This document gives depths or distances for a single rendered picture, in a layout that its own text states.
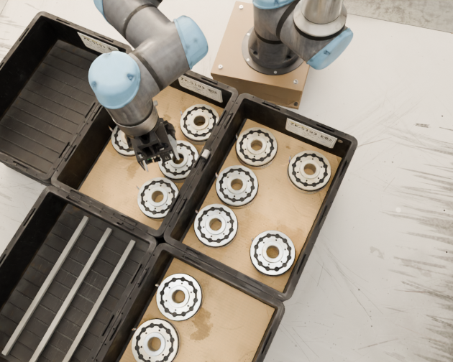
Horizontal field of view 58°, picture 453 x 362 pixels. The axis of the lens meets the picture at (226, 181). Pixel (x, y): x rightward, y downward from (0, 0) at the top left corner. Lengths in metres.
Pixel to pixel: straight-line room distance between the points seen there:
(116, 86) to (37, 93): 0.67
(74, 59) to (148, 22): 0.61
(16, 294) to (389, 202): 0.97
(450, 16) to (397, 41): 1.11
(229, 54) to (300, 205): 0.49
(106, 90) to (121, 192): 0.48
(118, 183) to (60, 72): 0.38
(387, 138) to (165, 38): 0.78
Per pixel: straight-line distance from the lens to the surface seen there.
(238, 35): 1.26
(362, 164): 1.21
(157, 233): 0.90
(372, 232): 1.16
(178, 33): 0.67
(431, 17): 2.49
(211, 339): 0.97
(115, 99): 0.63
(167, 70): 0.66
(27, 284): 1.11
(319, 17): 0.93
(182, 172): 1.01
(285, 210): 1.00
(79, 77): 1.24
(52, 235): 1.10
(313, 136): 1.01
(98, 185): 1.08
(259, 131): 1.03
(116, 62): 0.64
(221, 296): 0.97
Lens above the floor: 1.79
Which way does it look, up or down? 72 degrees down
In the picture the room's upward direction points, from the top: 12 degrees counter-clockwise
